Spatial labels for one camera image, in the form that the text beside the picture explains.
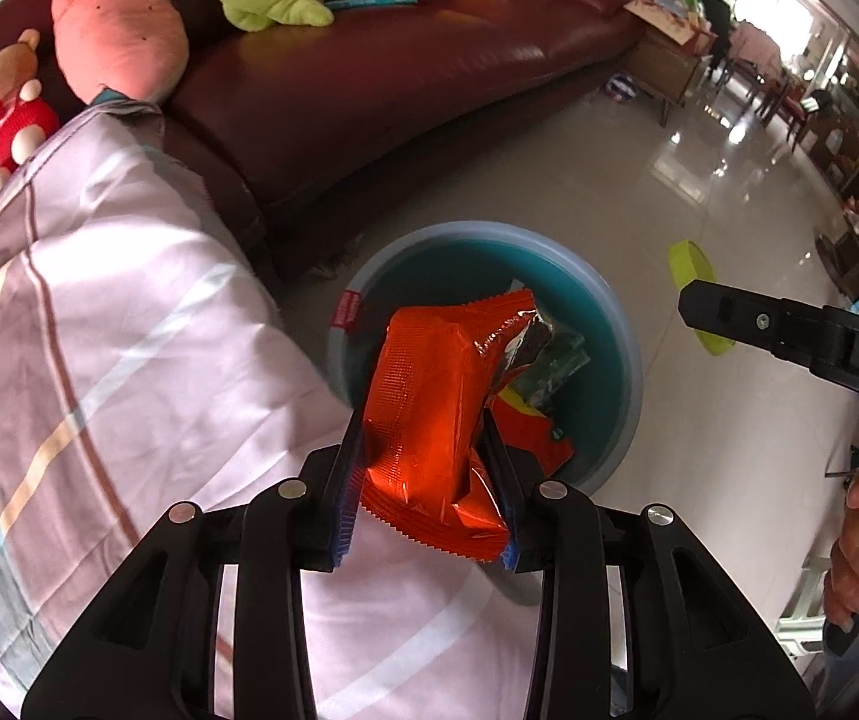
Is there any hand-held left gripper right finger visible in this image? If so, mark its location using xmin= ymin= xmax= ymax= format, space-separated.
xmin=482 ymin=403 xmax=830 ymax=720

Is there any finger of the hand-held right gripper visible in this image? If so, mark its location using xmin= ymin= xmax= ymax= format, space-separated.
xmin=675 ymin=279 xmax=852 ymax=382

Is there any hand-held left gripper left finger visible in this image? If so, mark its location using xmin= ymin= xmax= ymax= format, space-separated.
xmin=20 ymin=411 xmax=368 ymax=720

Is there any orange-red snack packet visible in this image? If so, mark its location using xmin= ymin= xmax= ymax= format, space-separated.
xmin=358 ymin=289 xmax=539 ymax=563

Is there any blue plastic bin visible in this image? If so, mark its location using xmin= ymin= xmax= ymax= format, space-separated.
xmin=326 ymin=221 xmax=644 ymax=492

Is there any red yellow snack packet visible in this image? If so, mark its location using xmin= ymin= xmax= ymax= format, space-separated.
xmin=489 ymin=386 xmax=576 ymax=477

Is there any lime green plastic item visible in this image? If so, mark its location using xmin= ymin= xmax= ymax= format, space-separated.
xmin=667 ymin=240 xmax=737 ymax=357

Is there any dark green snack packet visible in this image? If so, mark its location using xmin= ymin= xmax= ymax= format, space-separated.
xmin=512 ymin=322 xmax=591 ymax=413

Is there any dark brown snack packet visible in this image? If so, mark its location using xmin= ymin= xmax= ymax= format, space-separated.
xmin=504 ymin=315 xmax=554 ymax=383

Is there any red wooden chair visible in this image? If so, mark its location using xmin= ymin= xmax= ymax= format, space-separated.
xmin=782 ymin=82 xmax=830 ymax=152

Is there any wooden cabinet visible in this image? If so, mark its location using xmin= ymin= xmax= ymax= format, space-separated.
xmin=624 ymin=0 xmax=716 ymax=125

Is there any pink striped blanket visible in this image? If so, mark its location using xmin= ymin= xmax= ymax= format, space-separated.
xmin=0 ymin=101 xmax=543 ymax=720

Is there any wooden dining table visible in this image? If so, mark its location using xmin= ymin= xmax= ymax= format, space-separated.
xmin=729 ymin=19 xmax=785 ymax=87

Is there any black office chair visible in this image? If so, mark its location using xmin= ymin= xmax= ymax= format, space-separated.
xmin=695 ymin=0 xmax=738 ymax=83

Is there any dark red leather sofa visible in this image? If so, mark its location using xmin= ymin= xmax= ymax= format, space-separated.
xmin=0 ymin=0 xmax=648 ymax=278

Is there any bear plush in red clothes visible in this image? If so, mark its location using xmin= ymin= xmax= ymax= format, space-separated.
xmin=0 ymin=30 xmax=62 ymax=203

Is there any pink carrot plush toy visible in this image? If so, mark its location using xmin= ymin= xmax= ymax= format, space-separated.
xmin=50 ymin=0 xmax=191 ymax=106

